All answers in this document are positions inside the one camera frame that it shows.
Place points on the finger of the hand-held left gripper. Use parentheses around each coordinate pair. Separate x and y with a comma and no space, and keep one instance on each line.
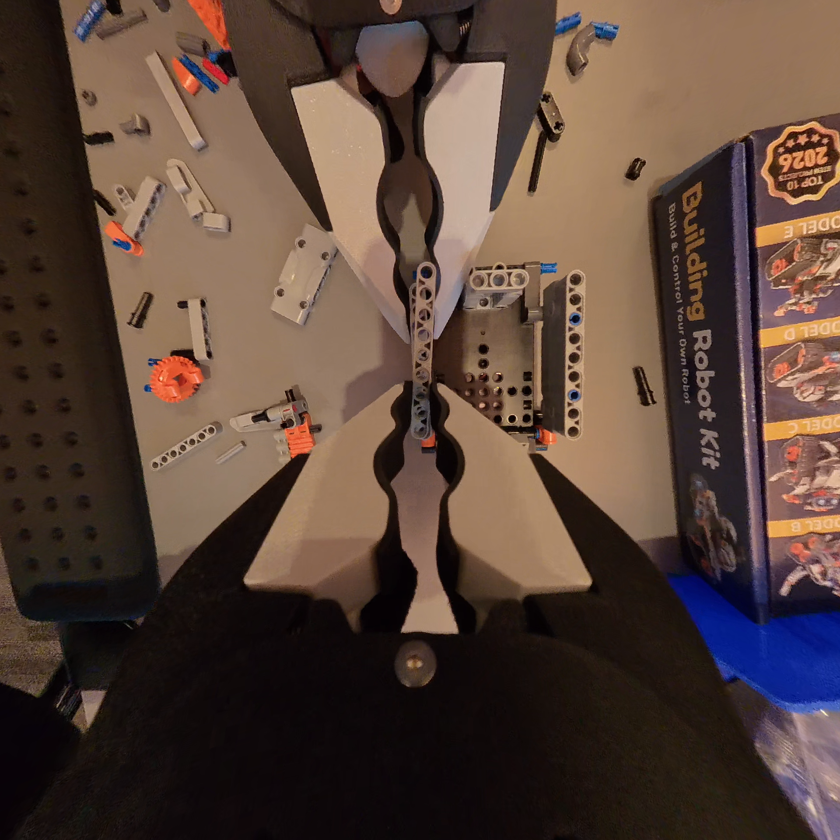
(334,164)
(469,151)

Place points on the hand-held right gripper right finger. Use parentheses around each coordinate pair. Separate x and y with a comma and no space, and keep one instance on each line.
(518,525)

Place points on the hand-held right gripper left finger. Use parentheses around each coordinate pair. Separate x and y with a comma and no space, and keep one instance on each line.
(315,525)

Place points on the orange pin connector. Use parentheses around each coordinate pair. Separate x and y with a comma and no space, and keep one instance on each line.
(428,445)

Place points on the grey black robot model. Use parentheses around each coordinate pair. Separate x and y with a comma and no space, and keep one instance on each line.
(505,354)

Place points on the orange gear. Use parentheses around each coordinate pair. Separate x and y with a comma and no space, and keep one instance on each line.
(174,379)

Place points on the grey elbow pipe piece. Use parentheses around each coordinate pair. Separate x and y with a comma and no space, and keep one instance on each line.
(579,52)

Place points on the black axle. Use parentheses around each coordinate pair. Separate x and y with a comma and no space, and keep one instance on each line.
(537,164)

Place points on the black connector piece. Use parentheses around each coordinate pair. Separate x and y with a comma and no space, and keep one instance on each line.
(551,117)

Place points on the orange wedge piece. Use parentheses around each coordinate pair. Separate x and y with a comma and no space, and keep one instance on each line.
(186,75)

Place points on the orange grey small subassembly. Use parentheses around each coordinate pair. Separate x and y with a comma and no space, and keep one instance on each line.
(289,420)

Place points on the short grey axle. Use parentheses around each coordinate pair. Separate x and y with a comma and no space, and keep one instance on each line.
(231,453)

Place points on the grey flat panel piece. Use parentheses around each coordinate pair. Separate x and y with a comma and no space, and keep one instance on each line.
(302,275)

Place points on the smooth light grey bar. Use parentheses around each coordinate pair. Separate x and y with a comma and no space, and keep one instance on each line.
(174,98)

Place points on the light grey connector pieces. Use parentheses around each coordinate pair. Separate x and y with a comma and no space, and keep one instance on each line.
(187,187)

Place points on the grey ribbed axle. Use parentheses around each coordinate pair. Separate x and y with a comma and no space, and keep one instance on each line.
(121,24)

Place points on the blue pin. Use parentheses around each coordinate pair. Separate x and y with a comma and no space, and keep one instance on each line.
(88,19)
(568,23)

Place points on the grey angled connector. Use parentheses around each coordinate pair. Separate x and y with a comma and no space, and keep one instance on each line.
(134,124)

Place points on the black pin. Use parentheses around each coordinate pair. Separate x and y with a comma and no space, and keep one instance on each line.
(140,310)
(644,385)
(103,202)
(97,138)

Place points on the short light grey beam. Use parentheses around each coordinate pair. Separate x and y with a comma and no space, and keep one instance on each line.
(144,207)

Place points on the orange blue connector piece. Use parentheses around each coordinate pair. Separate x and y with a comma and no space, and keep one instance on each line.
(121,239)

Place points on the robot kit box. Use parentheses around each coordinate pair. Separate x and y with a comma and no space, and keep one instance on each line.
(722,361)

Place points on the blue plastic bin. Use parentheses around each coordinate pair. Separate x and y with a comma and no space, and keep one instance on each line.
(774,656)

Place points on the black perforated panel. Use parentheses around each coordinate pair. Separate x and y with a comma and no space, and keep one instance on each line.
(59,328)

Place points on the clear plastic bag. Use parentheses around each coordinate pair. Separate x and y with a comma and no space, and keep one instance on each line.
(800,774)

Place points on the grey frame with black pins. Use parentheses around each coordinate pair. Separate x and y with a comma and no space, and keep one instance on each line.
(199,328)

